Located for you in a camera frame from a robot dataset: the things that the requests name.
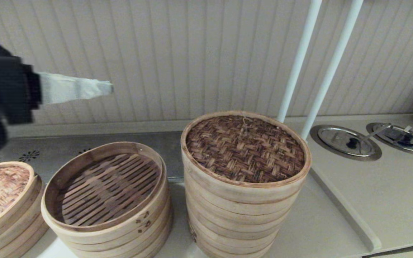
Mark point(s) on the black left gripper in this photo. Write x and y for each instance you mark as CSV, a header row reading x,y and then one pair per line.
x,y
5,86

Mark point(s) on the tall bamboo steamer stack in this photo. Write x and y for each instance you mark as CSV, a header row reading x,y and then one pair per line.
x,y
235,225

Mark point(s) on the steel pot lid black knob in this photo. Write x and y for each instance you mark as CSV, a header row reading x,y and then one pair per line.
x,y
339,138
412,143

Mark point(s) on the steel drain panel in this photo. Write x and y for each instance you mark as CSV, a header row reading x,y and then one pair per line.
x,y
48,148

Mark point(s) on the white round pole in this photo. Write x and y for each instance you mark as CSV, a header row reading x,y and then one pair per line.
x,y
328,71
296,64

